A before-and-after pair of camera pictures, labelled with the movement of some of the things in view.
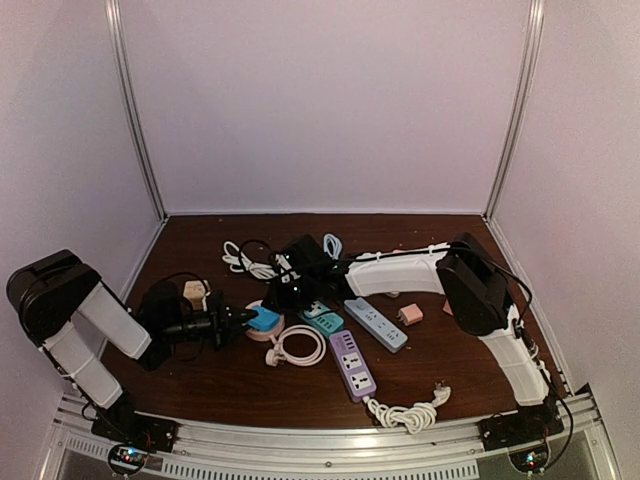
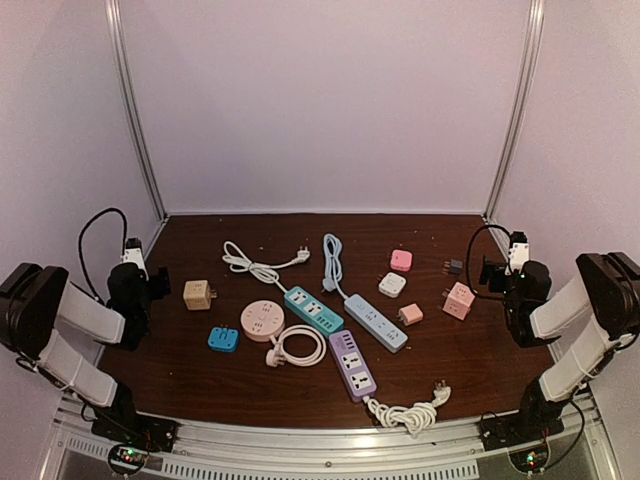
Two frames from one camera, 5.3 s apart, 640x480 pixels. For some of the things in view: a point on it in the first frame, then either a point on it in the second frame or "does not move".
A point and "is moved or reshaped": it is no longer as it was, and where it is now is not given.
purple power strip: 357,376 does not move
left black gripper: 221,321 to 160,284
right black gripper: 278,303 to 497,269
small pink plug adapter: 410,314 does not move
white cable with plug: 416,418 does not move
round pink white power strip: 260,335 does not move
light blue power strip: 380,327 does not move
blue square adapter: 266,320 is moved or reshaped
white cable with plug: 278,355 does not move
